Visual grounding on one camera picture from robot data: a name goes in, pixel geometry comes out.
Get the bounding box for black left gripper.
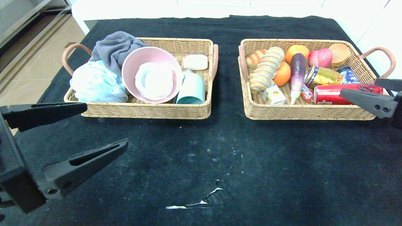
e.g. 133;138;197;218
0;102;128;214

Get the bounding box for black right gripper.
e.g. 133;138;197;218
340;78;402;129

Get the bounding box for red soda can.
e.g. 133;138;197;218
313;83;384;105

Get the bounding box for yellow drink can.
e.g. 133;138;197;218
305;65;343;88

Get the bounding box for red peach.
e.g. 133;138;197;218
308;48;333;68

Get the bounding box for grey cloth with tag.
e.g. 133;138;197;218
89;31;150;78

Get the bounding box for long striped bread roll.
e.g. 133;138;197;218
249;47;285;92

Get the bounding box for dark blue tin can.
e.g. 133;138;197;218
338;66;361;84

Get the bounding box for round brown bun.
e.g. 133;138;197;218
328;43;350;67

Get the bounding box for light blue bath pouf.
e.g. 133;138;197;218
69;60;128;103

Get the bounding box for purple eggplant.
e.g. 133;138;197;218
290;53;307;105

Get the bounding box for orange fruit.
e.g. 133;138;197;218
285;45;310;64
273;62;291;87

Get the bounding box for small juice carton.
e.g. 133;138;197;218
260;82;286;105

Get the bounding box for white dish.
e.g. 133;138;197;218
134;62;175;100

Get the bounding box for pink bowl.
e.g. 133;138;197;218
121;46;183;103

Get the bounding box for croissant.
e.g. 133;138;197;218
246;49;267;69

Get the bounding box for teal plastic cup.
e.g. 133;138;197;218
176;73;205;104

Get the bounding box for white low cabinet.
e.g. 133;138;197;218
71;0;390;44

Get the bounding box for white soap bar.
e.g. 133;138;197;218
182;54;208;71

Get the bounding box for wicker basket brown handles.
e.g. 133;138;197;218
62;38;219;120
238;39;396;121

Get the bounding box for grey metal rail frame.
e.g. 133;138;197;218
0;0;73;47

